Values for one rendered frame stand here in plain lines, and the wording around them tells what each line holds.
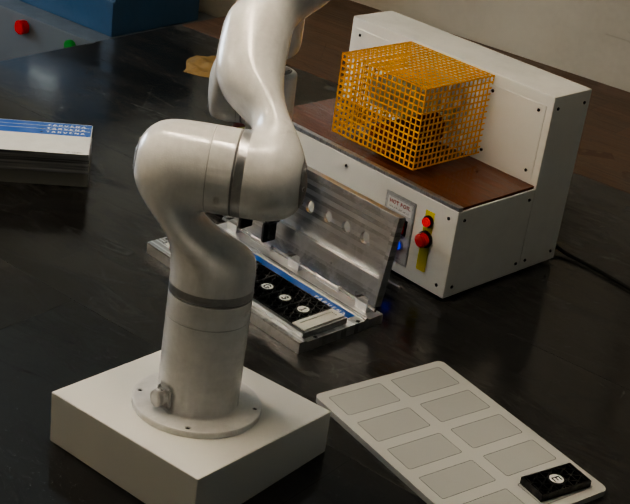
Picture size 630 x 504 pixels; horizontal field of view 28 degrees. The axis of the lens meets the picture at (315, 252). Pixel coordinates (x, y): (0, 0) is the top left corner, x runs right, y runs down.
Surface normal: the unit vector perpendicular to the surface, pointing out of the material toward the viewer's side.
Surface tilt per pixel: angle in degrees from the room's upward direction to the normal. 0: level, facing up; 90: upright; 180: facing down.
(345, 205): 81
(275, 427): 4
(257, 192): 87
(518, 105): 90
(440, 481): 0
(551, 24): 90
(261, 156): 42
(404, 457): 0
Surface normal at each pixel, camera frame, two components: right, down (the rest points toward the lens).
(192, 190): -0.09, 0.54
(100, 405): 0.15, -0.92
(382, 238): -0.70, 0.07
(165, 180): -0.13, 0.29
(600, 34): -0.62, 0.28
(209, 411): 0.33, 0.40
